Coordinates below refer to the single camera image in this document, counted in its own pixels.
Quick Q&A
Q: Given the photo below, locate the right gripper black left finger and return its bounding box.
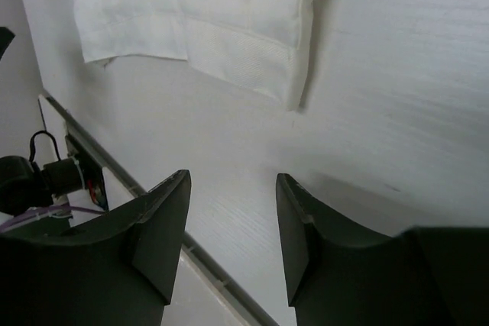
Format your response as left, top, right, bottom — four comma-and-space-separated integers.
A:
62, 169, 190, 305

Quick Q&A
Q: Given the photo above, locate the white skirt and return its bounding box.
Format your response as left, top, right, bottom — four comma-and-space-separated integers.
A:
73, 0, 314, 110

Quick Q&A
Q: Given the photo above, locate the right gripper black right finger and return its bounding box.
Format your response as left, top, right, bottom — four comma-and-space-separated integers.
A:
276, 173, 401, 307

